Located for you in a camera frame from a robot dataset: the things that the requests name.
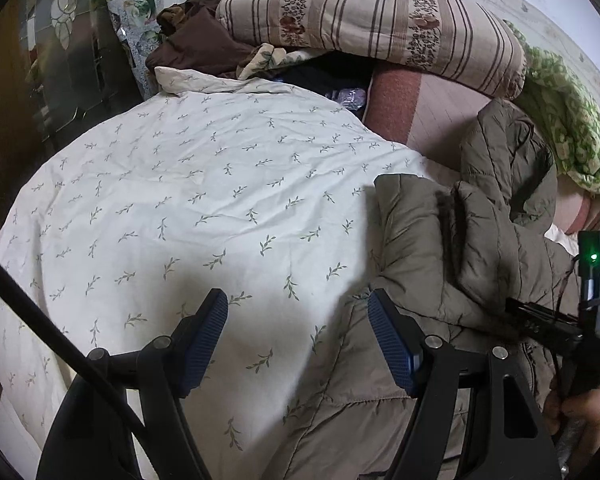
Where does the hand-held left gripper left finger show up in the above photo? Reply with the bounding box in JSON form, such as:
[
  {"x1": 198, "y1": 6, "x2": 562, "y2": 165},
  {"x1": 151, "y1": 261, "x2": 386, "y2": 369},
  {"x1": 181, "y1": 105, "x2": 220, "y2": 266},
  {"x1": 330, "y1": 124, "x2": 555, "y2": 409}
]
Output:
[{"x1": 36, "y1": 288, "x2": 229, "y2": 480}]

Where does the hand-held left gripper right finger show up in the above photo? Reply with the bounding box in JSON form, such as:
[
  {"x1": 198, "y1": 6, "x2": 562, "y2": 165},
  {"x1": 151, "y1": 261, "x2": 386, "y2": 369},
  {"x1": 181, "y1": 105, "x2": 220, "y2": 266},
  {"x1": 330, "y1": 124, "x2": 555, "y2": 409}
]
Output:
[{"x1": 367, "y1": 287, "x2": 564, "y2": 480}]

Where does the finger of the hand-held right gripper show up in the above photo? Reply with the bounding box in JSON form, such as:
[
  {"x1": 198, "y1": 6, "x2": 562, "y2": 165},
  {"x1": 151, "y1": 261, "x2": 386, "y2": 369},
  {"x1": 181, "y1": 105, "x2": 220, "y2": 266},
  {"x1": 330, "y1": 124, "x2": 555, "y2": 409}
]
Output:
[{"x1": 505, "y1": 297, "x2": 588, "y2": 347}]

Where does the olive quilted jacket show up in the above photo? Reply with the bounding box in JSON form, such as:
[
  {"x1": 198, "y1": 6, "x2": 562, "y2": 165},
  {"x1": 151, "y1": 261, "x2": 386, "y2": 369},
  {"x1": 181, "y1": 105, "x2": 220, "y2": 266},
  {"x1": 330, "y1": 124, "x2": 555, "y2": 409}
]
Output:
[{"x1": 275, "y1": 97, "x2": 588, "y2": 480}]

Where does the person's right hand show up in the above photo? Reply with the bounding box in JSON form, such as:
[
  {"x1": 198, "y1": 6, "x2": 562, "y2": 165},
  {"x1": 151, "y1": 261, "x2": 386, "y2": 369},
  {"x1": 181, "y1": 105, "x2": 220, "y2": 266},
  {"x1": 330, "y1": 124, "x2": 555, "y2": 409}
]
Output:
[{"x1": 542, "y1": 379, "x2": 600, "y2": 463}]

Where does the white leaf print duvet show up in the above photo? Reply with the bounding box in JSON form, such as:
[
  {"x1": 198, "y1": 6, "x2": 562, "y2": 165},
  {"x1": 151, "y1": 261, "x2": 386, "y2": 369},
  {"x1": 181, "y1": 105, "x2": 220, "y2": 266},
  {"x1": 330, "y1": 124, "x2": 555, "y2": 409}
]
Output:
[{"x1": 0, "y1": 65, "x2": 461, "y2": 480}]

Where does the green floral blanket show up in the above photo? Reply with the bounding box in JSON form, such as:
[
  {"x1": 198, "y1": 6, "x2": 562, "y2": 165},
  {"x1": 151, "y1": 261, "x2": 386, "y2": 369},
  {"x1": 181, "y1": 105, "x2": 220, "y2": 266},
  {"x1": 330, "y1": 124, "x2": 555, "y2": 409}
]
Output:
[{"x1": 502, "y1": 20, "x2": 600, "y2": 196}]

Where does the pink bed sheet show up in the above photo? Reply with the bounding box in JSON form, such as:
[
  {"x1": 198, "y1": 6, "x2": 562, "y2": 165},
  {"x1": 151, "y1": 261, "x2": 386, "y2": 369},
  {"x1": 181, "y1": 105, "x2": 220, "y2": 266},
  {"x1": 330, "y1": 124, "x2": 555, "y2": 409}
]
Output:
[{"x1": 362, "y1": 67, "x2": 600, "y2": 241}]

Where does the clear plastic wrapper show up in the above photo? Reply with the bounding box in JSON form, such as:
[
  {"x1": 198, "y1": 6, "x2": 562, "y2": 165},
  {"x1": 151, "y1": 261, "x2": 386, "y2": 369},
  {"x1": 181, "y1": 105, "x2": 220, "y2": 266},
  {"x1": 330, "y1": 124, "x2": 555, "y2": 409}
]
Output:
[{"x1": 325, "y1": 87, "x2": 368, "y2": 112}]

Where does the black cloth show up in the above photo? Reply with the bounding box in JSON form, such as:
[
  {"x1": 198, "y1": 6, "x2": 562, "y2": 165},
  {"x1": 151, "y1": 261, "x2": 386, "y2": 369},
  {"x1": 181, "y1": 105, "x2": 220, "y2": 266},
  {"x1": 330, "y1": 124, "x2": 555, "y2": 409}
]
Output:
[{"x1": 275, "y1": 55, "x2": 378, "y2": 103}]

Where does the cream leaf print cloth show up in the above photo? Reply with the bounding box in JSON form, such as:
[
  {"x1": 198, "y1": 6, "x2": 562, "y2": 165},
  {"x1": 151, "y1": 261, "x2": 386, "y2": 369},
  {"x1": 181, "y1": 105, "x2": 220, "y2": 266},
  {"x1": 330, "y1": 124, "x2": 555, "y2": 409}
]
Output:
[{"x1": 237, "y1": 42, "x2": 323, "y2": 81}]

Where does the brown cloth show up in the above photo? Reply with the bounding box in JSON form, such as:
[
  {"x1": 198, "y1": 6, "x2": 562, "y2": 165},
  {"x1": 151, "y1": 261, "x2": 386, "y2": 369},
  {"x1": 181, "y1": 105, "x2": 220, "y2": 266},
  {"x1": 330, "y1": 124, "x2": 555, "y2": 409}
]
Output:
[{"x1": 145, "y1": 0, "x2": 261, "y2": 81}]

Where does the wooden glass door cabinet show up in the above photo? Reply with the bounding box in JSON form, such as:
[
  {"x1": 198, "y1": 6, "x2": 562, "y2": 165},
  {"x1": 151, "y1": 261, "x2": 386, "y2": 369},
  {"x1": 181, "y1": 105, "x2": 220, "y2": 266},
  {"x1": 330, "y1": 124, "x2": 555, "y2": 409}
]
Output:
[{"x1": 0, "y1": 0, "x2": 153, "y2": 253}]

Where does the striped floral pillow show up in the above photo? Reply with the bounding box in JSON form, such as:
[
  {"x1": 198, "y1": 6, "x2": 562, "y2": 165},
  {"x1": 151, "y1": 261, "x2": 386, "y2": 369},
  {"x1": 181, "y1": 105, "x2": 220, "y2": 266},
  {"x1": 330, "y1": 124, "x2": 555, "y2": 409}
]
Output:
[{"x1": 215, "y1": 0, "x2": 528, "y2": 101}]

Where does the floral printed bag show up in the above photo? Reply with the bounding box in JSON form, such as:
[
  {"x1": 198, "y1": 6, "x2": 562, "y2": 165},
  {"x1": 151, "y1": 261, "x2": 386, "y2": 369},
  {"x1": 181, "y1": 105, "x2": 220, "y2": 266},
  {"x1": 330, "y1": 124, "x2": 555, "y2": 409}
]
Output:
[{"x1": 105, "y1": 0, "x2": 163, "y2": 101}]

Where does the black cable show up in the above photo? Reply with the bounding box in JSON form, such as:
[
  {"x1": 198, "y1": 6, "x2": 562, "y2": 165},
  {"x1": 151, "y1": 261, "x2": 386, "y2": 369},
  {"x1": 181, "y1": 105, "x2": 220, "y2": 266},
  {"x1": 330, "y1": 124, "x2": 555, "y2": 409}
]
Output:
[{"x1": 0, "y1": 245, "x2": 153, "y2": 480}]

